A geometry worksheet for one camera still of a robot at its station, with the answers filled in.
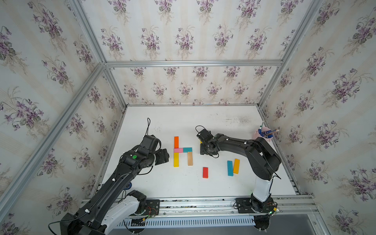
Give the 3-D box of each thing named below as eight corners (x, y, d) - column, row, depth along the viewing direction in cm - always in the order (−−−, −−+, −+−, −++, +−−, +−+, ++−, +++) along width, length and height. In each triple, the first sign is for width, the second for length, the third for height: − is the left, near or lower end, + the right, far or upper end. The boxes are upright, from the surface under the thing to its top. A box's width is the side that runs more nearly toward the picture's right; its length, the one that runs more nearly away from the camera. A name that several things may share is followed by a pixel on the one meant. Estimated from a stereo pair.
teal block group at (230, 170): (227, 176, 86) (228, 174, 85) (226, 161, 92) (227, 160, 90) (232, 176, 86) (233, 175, 84) (231, 162, 92) (232, 160, 90)
